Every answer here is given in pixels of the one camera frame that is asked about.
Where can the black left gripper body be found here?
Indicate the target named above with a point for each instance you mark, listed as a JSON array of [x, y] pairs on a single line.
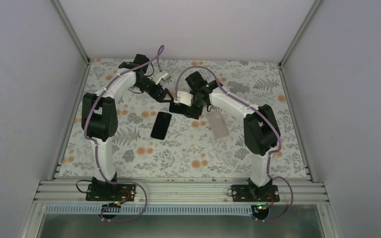
[[152, 92]]

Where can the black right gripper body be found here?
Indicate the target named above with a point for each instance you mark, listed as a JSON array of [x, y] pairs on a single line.
[[192, 113]]

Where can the phone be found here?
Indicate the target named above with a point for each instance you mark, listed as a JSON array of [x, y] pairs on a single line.
[[177, 108]]

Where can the cream phone case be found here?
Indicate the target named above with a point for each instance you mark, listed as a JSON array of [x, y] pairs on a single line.
[[217, 124]]

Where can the black smartphone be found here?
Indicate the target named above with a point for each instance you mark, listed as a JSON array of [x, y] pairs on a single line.
[[161, 126]]

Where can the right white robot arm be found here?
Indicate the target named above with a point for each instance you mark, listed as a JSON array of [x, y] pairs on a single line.
[[261, 131]]

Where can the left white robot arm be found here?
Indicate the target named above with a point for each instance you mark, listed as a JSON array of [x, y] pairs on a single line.
[[100, 122]]

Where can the floral patterned table mat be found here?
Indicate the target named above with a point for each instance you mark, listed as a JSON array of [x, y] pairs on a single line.
[[190, 149]]

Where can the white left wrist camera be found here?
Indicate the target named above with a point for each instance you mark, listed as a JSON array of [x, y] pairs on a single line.
[[161, 77]]

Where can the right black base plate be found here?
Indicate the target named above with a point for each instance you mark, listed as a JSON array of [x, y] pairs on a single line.
[[249, 193]]

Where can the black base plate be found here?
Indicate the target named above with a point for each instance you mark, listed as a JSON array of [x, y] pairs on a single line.
[[249, 193], [110, 192]]

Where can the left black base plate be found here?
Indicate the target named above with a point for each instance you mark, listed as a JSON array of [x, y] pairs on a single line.
[[110, 192]]

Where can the aluminium frame left rail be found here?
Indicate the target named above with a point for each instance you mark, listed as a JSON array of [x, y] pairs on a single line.
[[72, 97]]

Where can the aluminium frame rail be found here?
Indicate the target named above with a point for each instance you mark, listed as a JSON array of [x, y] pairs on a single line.
[[72, 97], [290, 89]]

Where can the white slotted cable duct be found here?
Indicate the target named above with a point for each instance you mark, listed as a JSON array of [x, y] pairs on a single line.
[[154, 209]]

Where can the aluminium front rail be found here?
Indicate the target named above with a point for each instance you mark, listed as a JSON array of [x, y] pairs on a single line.
[[203, 192]]

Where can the aluminium frame right rail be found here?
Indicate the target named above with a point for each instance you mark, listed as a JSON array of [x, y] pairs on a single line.
[[290, 89]]

